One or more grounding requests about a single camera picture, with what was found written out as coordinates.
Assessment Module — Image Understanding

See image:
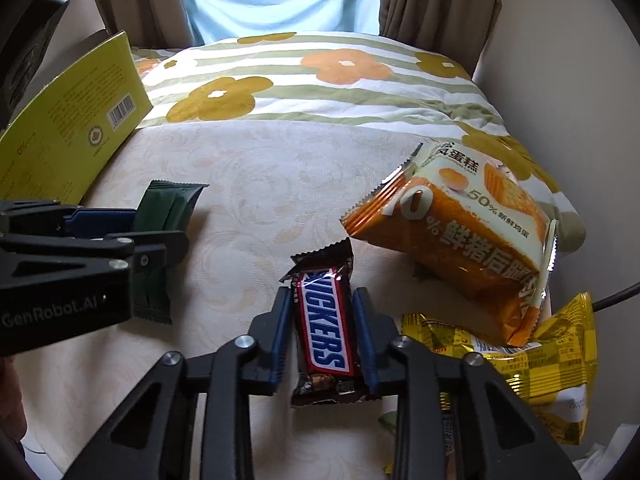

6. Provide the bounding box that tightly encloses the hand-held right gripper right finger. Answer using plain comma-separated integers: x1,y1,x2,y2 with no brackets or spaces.
352,287,583,480

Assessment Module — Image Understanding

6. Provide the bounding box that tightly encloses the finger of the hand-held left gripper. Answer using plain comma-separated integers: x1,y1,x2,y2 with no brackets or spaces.
0,230,190,281
0,200,138,238

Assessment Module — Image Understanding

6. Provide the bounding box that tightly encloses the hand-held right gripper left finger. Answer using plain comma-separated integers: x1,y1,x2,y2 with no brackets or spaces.
62,287,296,480

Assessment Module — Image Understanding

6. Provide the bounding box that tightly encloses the dark green snack packet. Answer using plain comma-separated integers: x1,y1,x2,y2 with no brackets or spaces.
132,180,210,323

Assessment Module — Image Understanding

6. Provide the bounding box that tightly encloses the brown chocolate bar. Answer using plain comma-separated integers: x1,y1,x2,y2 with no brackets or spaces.
278,237,381,408

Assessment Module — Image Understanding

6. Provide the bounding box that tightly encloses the green cardboard box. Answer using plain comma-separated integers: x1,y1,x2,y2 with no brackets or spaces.
0,30,155,206

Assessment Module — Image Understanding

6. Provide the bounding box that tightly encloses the person's left forearm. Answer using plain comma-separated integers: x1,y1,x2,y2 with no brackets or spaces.
0,355,28,453

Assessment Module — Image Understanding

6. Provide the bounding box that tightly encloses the cream patterned bed sheet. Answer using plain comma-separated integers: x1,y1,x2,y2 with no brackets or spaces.
15,120,501,480

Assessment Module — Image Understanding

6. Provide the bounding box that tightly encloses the orange cake packet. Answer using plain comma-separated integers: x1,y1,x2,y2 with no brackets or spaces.
340,140,558,346

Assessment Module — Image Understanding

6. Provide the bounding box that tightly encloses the yellow checkered snack packet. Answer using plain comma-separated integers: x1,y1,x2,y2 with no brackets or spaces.
400,292,598,446

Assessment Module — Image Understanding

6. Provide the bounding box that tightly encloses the dark furniture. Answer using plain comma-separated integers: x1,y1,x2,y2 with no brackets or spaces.
0,0,76,126

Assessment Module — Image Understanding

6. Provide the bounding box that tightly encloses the floral striped pillow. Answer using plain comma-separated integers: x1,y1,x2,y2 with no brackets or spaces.
131,31,587,256

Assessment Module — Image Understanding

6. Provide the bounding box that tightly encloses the white paper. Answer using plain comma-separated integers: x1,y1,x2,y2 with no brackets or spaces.
570,422,636,478

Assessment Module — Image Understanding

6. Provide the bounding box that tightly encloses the black cable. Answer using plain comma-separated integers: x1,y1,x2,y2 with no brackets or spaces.
592,280,640,311

